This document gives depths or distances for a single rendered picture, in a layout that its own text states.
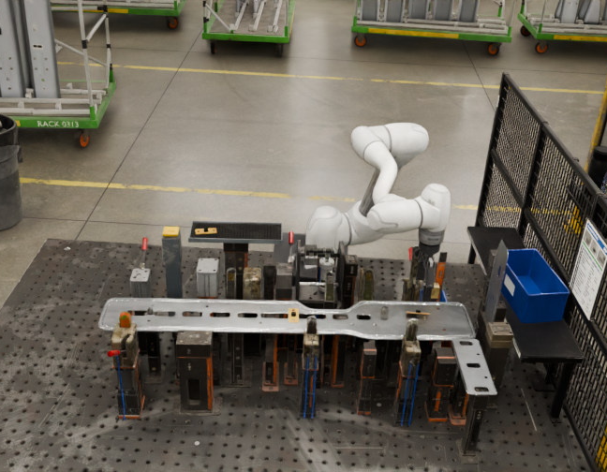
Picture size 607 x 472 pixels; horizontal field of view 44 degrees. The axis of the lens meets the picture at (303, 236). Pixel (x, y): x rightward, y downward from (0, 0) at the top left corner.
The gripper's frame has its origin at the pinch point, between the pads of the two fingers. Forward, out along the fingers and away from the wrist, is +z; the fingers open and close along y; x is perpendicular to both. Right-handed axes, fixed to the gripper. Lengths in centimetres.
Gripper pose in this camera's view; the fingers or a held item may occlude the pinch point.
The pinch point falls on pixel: (422, 287)
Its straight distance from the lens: 275.9
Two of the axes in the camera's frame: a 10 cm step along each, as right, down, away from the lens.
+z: -0.4, 8.6, 5.1
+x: 10.0, 0.2, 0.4
